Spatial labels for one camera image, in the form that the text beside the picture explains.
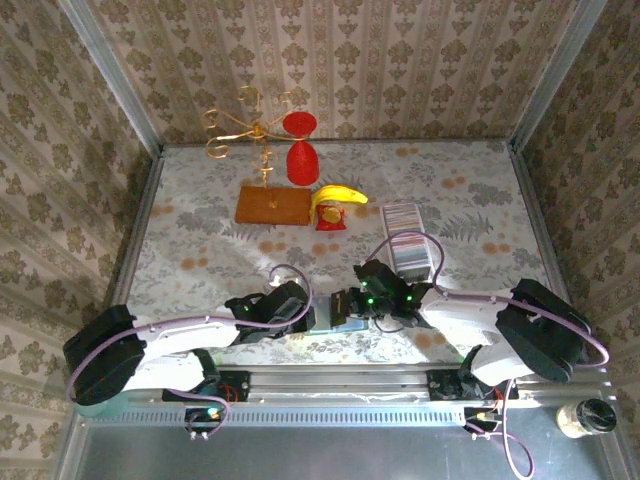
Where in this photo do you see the mint green card holder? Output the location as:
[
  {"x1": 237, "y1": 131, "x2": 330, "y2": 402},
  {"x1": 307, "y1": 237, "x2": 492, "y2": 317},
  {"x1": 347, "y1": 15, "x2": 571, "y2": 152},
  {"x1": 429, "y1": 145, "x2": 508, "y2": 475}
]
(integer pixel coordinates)
[{"x1": 305, "y1": 294, "x2": 372, "y2": 337}]

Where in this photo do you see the aluminium corner post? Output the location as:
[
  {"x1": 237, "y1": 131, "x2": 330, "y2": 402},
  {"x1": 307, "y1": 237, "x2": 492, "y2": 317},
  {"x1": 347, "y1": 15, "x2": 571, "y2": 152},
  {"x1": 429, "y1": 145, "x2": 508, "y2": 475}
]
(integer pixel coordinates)
[
  {"x1": 58, "y1": 0, "x2": 165, "y2": 154},
  {"x1": 508, "y1": 0, "x2": 604, "y2": 151}
]

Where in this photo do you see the gold wire stand wooden base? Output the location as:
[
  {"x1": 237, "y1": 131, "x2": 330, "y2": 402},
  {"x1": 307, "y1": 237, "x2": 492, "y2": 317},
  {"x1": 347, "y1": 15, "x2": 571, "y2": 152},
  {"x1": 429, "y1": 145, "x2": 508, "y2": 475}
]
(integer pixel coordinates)
[{"x1": 201, "y1": 85, "x2": 314, "y2": 227}]

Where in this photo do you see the yellow banana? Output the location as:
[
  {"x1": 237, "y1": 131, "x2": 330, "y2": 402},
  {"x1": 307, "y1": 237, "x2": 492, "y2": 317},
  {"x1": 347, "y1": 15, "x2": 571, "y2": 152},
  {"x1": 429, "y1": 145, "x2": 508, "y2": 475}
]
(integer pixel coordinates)
[{"x1": 308, "y1": 184, "x2": 370, "y2": 226}]

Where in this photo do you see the floral tablecloth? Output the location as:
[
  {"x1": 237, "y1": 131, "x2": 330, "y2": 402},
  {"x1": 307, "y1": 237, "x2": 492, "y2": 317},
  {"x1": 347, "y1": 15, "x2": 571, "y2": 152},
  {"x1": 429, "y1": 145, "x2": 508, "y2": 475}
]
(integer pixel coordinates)
[{"x1": 110, "y1": 139, "x2": 572, "y2": 367}]

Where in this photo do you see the aluminium table side rail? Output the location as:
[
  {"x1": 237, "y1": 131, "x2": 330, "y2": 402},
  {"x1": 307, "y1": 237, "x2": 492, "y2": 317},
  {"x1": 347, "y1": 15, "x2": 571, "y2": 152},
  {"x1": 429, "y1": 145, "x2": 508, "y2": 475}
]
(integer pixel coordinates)
[
  {"x1": 107, "y1": 144, "x2": 166, "y2": 311},
  {"x1": 505, "y1": 140, "x2": 566, "y2": 301}
]

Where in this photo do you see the perforated metal strip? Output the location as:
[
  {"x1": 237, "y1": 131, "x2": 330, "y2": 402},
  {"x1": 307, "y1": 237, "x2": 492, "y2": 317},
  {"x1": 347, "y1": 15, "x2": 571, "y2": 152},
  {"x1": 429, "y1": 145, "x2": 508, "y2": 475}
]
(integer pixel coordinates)
[{"x1": 82, "y1": 401, "x2": 474, "y2": 428}]

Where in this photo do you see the red chips bag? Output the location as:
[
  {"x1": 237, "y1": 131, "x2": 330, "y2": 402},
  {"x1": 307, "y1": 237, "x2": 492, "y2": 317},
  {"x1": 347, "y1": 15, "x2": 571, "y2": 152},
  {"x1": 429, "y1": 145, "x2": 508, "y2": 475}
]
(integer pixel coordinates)
[{"x1": 313, "y1": 202, "x2": 349, "y2": 232}]

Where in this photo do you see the aluminium front rail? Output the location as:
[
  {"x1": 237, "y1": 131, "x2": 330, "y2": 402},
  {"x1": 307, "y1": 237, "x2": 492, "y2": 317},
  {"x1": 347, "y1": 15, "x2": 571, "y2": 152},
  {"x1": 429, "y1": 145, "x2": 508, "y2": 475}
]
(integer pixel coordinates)
[{"x1": 219, "y1": 363, "x2": 471, "y2": 403}]

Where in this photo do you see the glass jar black lid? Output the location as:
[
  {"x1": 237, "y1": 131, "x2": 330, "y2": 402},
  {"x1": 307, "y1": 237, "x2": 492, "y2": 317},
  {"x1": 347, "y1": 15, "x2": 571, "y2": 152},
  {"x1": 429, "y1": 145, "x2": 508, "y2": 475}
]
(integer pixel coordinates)
[{"x1": 557, "y1": 397, "x2": 619, "y2": 440}]

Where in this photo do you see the red goblet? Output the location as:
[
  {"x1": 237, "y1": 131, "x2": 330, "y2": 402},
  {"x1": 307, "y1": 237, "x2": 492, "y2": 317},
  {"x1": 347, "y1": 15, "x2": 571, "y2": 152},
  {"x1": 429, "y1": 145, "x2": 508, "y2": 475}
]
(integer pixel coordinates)
[{"x1": 282, "y1": 110, "x2": 320, "y2": 187}]

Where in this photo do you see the grey metal shelf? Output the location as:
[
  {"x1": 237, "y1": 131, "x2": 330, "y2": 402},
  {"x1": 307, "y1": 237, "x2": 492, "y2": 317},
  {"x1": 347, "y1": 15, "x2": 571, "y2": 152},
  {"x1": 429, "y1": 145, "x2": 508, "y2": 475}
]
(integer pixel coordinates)
[{"x1": 54, "y1": 424, "x2": 624, "y2": 480}]

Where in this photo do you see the clear box of striped cards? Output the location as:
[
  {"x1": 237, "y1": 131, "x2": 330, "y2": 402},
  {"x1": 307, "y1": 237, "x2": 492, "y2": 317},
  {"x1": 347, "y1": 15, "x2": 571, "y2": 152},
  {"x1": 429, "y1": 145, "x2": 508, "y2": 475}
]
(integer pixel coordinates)
[{"x1": 381, "y1": 201, "x2": 433, "y2": 282}]

